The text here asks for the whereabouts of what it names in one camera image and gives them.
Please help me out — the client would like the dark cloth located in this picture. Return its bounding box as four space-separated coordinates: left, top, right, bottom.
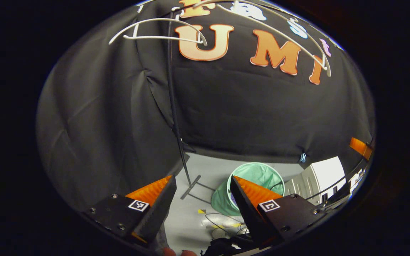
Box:
201 238 259 256

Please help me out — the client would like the green laundry hamper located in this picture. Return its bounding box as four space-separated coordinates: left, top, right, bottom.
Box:
211 162 285 217

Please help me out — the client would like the black floor cable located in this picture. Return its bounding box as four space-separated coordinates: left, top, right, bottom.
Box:
205 213 252 244

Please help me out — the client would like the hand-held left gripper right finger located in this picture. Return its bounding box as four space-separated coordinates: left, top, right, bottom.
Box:
229 175 328 249

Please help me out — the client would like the black clothes rack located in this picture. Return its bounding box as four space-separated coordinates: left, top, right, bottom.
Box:
166 0 373 205

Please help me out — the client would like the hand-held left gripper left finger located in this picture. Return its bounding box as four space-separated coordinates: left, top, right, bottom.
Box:
84 174 178 249

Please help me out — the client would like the white clothes hanger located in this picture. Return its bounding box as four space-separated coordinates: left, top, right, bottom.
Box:
109 18 208 46
191 0 332 77

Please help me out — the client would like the black backdrop cloth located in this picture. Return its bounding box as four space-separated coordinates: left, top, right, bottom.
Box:
36 0 375 214

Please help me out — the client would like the white cabinet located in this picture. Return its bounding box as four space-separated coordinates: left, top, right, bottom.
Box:
284 156 348 206

